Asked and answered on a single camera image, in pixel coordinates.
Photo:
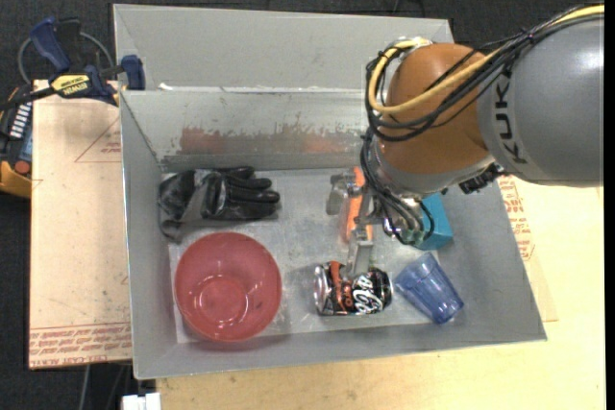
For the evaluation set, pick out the crushed black soda can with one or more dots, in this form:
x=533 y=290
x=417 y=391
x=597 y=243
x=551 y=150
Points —
x=355 y=290

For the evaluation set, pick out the teal box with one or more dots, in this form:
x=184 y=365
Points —
x=439 y=221

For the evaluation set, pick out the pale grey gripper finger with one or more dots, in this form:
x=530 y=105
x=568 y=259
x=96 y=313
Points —
x=342 y=192
x=360 y=254

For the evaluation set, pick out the grey metal bin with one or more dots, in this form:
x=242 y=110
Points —
x=307 y=57

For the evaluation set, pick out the black glove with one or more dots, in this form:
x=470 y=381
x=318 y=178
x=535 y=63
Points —
x=216 y=197

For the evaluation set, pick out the red plastic bowl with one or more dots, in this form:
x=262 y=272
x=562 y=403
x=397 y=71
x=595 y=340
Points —
x=226 y=288

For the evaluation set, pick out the blue plastic cup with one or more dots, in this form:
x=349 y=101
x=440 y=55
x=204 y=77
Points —
x=430 y=290

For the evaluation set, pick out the orange long object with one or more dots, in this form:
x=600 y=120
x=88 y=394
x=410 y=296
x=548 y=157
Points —
x=345 y=222

